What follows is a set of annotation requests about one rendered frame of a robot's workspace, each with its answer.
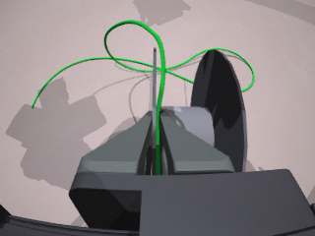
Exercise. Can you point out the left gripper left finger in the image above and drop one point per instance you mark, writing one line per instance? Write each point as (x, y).
(130, 151)

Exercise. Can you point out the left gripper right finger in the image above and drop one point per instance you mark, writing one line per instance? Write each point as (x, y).
(182, 153)

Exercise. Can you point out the green cable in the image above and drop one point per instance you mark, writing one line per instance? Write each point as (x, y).
(162, 69)

